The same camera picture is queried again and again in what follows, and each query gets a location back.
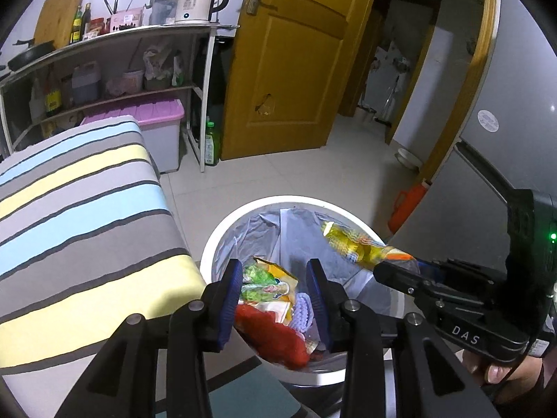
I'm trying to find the wooden cutting board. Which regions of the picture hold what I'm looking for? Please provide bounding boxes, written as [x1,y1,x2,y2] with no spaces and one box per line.
[33,0,87,49]

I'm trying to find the white waste bin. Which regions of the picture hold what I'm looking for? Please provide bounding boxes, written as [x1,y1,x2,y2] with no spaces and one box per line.
[199,194,406,389]

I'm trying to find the wooden door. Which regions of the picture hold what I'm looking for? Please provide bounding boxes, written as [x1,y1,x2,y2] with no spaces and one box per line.
[219,0,384,163]

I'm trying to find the long golden snack packet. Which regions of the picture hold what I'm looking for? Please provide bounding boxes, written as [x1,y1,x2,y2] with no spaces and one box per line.
[321,220,413,267]

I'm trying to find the yellow label sauce bottle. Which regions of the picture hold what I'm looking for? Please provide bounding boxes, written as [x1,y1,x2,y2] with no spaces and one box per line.
[44,73,63,118]

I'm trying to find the red plastic bag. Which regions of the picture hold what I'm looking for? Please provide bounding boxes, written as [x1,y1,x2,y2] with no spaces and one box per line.
[234,303,311,369]

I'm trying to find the pink lid storage box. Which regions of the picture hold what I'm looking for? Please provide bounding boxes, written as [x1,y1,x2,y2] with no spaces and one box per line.
[81,98,186,174]

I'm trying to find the black frying pan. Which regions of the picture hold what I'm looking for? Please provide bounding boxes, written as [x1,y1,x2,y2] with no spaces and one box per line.
[6,39,57,73]

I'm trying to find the orange plastic jug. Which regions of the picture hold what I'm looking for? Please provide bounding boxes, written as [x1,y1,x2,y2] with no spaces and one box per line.
[387,180,432,234]

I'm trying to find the pink plastic bowl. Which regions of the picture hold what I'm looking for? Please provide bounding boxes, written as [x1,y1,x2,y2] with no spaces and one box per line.
[106,68,144,97]

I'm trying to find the white floor basin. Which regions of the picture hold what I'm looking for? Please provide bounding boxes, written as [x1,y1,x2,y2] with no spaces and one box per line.
[394,147,423,171]

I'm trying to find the crumpled plastic bags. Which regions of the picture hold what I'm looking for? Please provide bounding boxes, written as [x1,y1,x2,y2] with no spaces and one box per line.
[142,43,184,92]

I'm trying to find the green snack packet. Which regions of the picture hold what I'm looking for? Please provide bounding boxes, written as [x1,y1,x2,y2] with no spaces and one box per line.
[240,264,275,304]

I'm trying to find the grey teal floor mat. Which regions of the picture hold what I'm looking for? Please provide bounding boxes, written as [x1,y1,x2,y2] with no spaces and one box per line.
[204,356,315,418]

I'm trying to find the green plastic bottle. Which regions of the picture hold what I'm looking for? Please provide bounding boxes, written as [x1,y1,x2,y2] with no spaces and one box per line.
[203,121,221,167]

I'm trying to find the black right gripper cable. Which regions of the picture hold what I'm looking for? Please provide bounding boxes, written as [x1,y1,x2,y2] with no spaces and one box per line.
[478,334,541,402]

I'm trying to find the striped bed sheet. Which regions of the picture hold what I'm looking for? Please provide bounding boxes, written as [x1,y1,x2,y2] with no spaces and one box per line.
[0,115,208,376]

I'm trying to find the clear plastic container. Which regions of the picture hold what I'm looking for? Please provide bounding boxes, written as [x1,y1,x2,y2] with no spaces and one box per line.
[145,0,180,26]

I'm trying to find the white metal shelf unit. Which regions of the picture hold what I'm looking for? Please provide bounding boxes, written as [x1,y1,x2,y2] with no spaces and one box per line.
[0,21,241,173]

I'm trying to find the wooden door frame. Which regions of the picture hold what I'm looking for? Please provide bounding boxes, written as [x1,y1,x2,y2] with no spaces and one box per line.
[385,0,502,210]

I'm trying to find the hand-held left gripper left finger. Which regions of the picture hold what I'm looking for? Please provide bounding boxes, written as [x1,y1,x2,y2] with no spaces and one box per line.
[56,259,243,418]

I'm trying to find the grey plastic jerry can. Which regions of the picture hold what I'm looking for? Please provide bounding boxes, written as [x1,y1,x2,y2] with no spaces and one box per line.
[70,61,102,105]

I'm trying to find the pink utensil box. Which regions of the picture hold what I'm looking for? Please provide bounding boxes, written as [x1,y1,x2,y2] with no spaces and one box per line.
[108,7,144,31]

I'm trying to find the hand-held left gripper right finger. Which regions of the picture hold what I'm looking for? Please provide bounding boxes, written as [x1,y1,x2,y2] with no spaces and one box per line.
[306,259,501,418]

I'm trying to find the person's right hand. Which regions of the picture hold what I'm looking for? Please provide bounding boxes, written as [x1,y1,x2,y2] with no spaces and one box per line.
[462,347,550,407]

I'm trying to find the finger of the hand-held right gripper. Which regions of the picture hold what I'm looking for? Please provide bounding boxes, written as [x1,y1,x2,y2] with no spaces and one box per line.
[373,260,437,300]
[417,258,505,287]

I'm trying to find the green oil bottle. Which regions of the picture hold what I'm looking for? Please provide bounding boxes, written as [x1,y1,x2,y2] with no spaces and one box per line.
[70,5,84,44]

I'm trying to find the clear white bottle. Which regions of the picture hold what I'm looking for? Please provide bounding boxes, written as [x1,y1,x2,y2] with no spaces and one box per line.
[28,79,47,121]

